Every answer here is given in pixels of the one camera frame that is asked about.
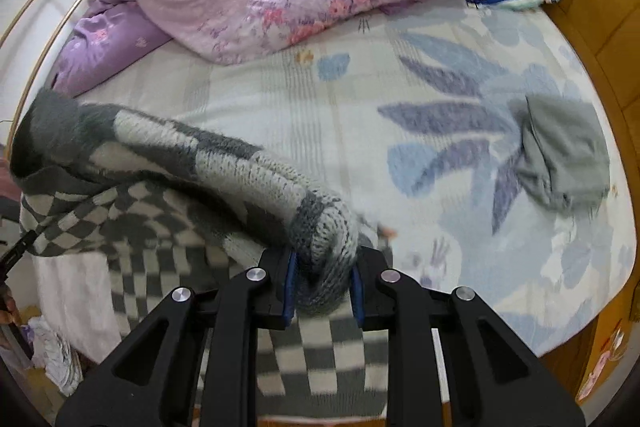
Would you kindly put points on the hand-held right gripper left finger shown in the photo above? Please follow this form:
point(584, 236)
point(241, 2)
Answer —
point(289, 292)

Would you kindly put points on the wooden bed side panel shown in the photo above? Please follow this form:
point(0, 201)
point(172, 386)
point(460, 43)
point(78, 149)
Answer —
point(565, 372)

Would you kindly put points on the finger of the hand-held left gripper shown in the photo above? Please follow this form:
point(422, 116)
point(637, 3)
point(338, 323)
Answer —
point(17, 252)

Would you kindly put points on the white striped cloth heap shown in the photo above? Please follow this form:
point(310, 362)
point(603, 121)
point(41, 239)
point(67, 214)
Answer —
point(55, 357)

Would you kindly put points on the pale floral bed sheet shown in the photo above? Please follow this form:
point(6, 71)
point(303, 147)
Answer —
point(350, 117)

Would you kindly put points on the grey crumpled garment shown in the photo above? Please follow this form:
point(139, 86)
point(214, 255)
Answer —
point(565, 147)

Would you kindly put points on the grey white checkered cardigan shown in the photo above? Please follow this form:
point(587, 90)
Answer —
point(150, 147)

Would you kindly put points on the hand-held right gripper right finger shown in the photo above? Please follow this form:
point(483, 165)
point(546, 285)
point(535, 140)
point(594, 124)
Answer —
point(356, 302)

